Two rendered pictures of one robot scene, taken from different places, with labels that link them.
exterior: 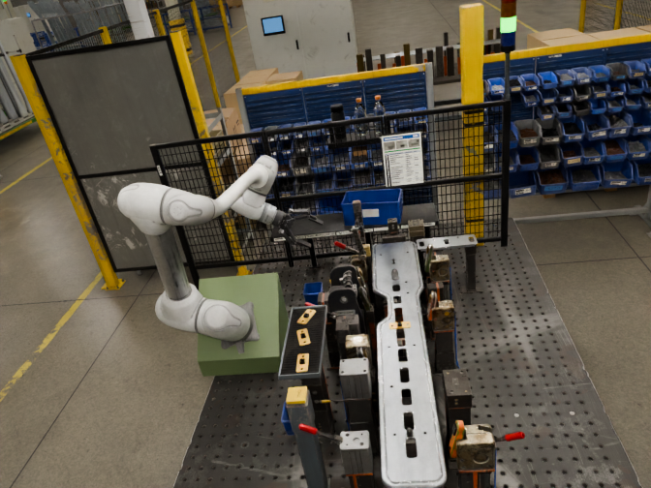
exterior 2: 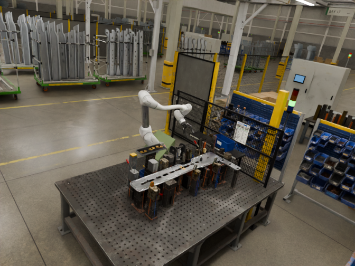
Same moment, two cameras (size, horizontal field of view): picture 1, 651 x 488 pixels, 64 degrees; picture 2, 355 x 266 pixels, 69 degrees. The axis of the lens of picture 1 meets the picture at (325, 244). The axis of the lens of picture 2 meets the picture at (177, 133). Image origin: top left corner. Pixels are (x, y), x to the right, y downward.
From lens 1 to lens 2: 1.80 m
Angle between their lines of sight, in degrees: 31
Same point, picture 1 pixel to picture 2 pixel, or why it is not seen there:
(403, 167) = (240, 135)
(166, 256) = (143, 112)
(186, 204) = (146, 99)
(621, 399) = not seen: outside the picture
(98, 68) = (193, 64)
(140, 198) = (141, 93)
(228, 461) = (123, 170)
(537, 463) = (177, 222)
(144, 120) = (197, 85)
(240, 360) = not seen: hidden behind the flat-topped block
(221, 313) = (148, 136)
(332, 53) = (320, 101)
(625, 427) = not seen: outside the picture
